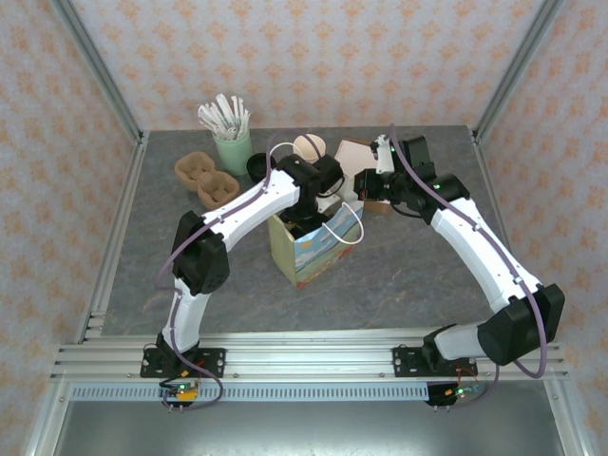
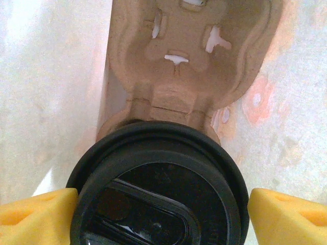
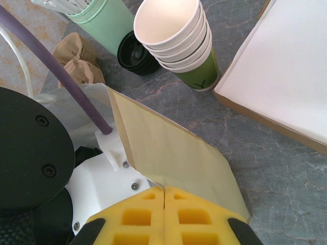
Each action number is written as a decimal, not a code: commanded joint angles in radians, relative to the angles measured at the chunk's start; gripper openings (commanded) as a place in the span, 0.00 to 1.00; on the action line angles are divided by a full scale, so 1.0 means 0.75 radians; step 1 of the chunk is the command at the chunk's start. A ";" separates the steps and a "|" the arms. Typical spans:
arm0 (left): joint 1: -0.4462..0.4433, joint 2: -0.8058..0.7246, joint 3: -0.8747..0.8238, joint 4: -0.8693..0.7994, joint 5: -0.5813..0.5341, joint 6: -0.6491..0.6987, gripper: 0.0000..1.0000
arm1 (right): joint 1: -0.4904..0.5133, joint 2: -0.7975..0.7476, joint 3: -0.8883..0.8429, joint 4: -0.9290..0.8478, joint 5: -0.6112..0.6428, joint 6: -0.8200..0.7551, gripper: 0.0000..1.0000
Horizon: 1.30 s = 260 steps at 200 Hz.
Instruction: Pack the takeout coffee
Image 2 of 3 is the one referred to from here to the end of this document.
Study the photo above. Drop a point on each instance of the brown pulp cup carrier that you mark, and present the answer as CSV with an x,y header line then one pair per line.
x,y
184,84

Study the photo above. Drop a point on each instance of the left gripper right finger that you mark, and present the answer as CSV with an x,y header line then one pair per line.
x,y
288,219

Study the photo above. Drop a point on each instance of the black plastic cup lid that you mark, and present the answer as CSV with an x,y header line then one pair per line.
x,y
158,183

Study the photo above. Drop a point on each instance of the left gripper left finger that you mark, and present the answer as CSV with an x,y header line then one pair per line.
x,y
35,219

